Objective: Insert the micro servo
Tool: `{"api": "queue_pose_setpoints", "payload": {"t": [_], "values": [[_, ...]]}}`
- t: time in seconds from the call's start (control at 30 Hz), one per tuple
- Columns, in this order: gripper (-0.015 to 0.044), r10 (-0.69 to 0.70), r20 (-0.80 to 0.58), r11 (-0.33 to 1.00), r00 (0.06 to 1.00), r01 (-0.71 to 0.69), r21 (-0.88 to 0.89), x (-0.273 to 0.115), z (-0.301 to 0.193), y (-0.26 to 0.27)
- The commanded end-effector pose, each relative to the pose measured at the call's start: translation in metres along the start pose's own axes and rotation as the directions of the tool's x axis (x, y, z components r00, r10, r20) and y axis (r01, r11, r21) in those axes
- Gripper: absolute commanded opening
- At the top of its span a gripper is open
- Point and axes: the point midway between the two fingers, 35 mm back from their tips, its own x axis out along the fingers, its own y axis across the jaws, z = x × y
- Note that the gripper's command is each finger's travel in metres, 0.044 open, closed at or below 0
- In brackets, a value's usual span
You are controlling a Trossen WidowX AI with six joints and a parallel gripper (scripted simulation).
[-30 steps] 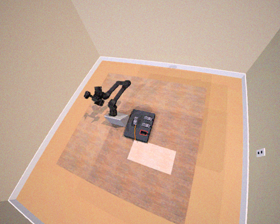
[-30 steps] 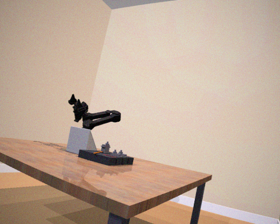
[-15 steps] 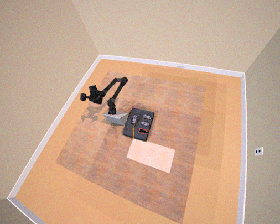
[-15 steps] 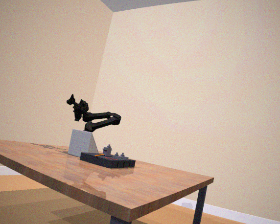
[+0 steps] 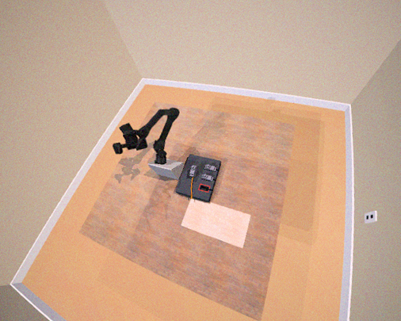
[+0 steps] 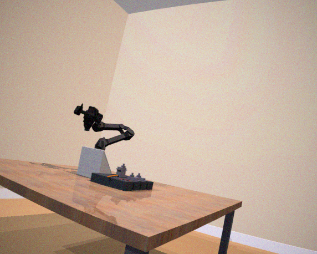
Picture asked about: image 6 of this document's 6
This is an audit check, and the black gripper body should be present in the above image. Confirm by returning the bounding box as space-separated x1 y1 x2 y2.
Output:
74 106 103 124

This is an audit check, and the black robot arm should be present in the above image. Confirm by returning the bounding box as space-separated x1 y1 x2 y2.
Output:
83 106 135 151

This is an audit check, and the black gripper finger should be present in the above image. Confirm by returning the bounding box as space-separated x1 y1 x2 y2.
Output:
75 103 83 114
94 109 101 120

